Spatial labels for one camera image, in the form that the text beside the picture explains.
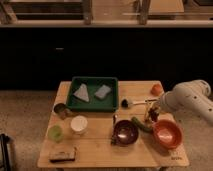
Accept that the yellow banana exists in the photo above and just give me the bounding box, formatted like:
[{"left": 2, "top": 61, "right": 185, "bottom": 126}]
[{"left": 144, "top": 102, "right": 155, "bottom": 122}]

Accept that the white cup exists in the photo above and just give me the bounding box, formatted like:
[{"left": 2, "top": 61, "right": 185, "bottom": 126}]
[{"left": 70, "top": 115, "right": 88, "bottom": 134}]

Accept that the white handled dish brush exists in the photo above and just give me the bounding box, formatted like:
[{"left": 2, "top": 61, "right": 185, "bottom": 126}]
[{"left": 121, "top": 99, "right": 155, "bottom": 108}]

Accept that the orange fruit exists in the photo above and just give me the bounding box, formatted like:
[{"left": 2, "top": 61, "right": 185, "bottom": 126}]
[{"left": 150, "top": 84, "right": 163, "bottom": 96}]

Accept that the black object at left edge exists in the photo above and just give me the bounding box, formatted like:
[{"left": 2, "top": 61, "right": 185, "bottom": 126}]
[{"left": 0, "top": 134, "right": 11, "bottom": 171}]

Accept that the small metal cup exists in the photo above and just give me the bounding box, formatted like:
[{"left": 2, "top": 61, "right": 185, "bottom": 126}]
[{"left": 53, "top": 103, "right": 68, "bottom": 120}]

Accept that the green plastic tray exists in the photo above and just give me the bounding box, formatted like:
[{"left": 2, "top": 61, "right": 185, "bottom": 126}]
[{"left": 66, "top": 76, "right": 119, "bottom": 112}]

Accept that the green plastic cup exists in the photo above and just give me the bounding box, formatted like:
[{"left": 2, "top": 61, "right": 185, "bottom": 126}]
[{"left": 47, "top": 125, "right": 63, "bottom": 143}]

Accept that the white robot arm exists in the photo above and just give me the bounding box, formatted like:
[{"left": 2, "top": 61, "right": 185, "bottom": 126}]
[{"left": 157, "top": 80, "right": 213, "bottom": 126}]

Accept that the dark purple bowl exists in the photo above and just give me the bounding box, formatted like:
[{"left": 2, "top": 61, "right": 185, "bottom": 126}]
[{"left": 112, "top": 120, "right": 139, "bottom": 146}]

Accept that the grey rectangular sponge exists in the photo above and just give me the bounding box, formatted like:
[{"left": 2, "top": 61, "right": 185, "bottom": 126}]
[{"left": 95, "top": 85, "right": 111, "bottom": 100}]

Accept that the wooden shelf frame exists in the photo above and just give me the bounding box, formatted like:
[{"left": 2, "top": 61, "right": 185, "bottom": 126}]
[{"left": 0, "top": 0, "right": 213, "bottom": 28}]

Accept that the green cucumber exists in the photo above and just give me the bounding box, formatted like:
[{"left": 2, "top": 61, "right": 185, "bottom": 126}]
[{"left": 131, "top": 117, "right": 153, "bottom": 133}]

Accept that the wooden table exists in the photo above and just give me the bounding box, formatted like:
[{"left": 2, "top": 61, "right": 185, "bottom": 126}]
[{"left": 37, "top": 81, "right": 189, "bottom": 169}]

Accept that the red bowl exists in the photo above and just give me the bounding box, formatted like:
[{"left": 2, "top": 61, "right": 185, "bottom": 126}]
[{"left": 153, "top": 119, "right": 182, "bottom": 149}]

